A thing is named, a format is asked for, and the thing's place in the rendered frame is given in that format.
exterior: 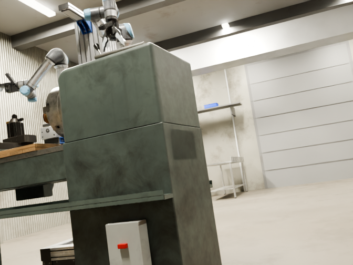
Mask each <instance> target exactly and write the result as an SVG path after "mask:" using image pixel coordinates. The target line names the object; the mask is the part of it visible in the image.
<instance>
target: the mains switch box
mask: <svg viewBox="0 0 353 265"><path fill-rule="evenodd" d="M106 234H107V243H108V252H109V261H110V265H152V262H151V254H150V246H149V238H148V230H147V222H146V219H139V220H128V221H117V222H112V223H109V224H106Z"/></svg>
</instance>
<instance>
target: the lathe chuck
mask: <svg viewBox="0 0 353 265"><path fill-rule="evenodd" d="M58 95H59V87H56V88H54V89H53V90H51V91H50V93H49V94H48V96H47V99H46V105H48V104H49V109H50V111H49V112H48V111H46V115H47V118H48V121H49V123H50V125H51V127H52V129H53V130H54V131H55V132H56V133H57V134H58V135H59V136H61V137H63V138H64V130H63V122H62V121H61V118H60V115H59V112H58V105H57V102H58ZM56 125H59V126H60V127H61V129H57V128H56Z"/></svg>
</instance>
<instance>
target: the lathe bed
mask: <svg viewBox="0 0 353 265"><path fill-rule="evenodd" d="M184 131H185V130H184ZM184 131H181V132H182V135H183V132H184ZM189 132H190V131H188V133H189ZM191 133H192V132H191ZM178 134H179V135H181V133H180V132H179V133H178ZM184 134H185V133H184ZM179 135H178V136H179ZM182 135H181V136H182ZM185 135H186V134H185ZM185 135H184V136H185ZM191 135H192V134H191ZM191 135H190V136H191ZM178 136H177V137H178ZM184 136H183V139H184ZM193 136H194V134H193ZM193 136H192V137H191V140H193V139H192V138H194V137H193ZM180 138H181V139H182V137H180ZM180 138H179V139H180ZM188 138H189V137H187V138H186V136H185V140H184V141H186V139H188ZM179 139H178V140H177V138H176V141H175V142H177V141H178V143H179ZM183 139H182V140H183ZM182 140H181V141H182ZM188 141H189V140H188ZM188 141H186V143H187V142H188ZM190 142H191V143H192V141H189V142H188V143H189V145H190V144H191V143H190ZM182 143H183V141H182ZM179 144H180V143H179ZM183 144H185V143H183ZM183 144H182V146H183ZM192 144H193V143H192ZM186 145H187V146H188V144H186ZM186 145H184V146H186ZM184 146H183V147H184ZM190 147H192V146H190ZM177 148H178V146H177ZM184 149H185V150H187V148H184ZM193 149H194V148H193ZM193 149H190V148H188V150H191V151H193ZM187 153H190V152H189V151H188V152H187ZM191 153H193V154H192V156H193V155H195V154H194V153H195V152H191ZM187 155H189V154H187ZM190 155H191V154H190ZM190 155H189V157H188V156H187V157H188V158H190V157H192V156H190ZM191 159H192V158H191ZM65 181H67V180H66V171H65V161H64V151H63V145H61V146H56V147H51V148H46V149H42V150H37V151H32V152H27V153H24V154H19V155H14V156H10V157H5V158H0V192H3V191H10V190H16V189H23V188H29V187H36V186H42V185H48V184H55V183H59V182H65Z"/></svg>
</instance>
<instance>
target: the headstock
mask: <svg viewBox="0 0 353 265"><path fill-rule="evenodd" d="M58 86H59V95H60V105H61V115H62V120H63V130H64V140H65V143H67V142H71V141H76V140H81V139H86V138H90V137H95V136H100V135H104V134H109V133H114V132H117V131H122V130H126V129H131V128H136V127H141V126H145V125H150V124H155V123H160V122H165V123H172V124H178V125H185V126H192V127H199V128H200V123H199V116H198V109H197V105H196V98H195V91H194V85H193V78H192V71H191V64H190V63H188V62H186V61H185V60H183V59H181V58H179V57H178V56H176V55H174V54H171V53H170V52H168V51H166V50H165V49H163V48H161V47H159V46H157V45H155V44H153V43H151V42H148V43H145V44H142V45H139V46H136V47H133V48H129V49H126V50H123V51H120V52H117V53H114V54H111V55H108V56H105V57H102V58H99V59H95V60H92V61H90V62H87V63H84V64H81V65H78V66H75V67H72V68H68V69H65V70H63V71H62V72H61V73H60V75H59V77H58Z"/></svg>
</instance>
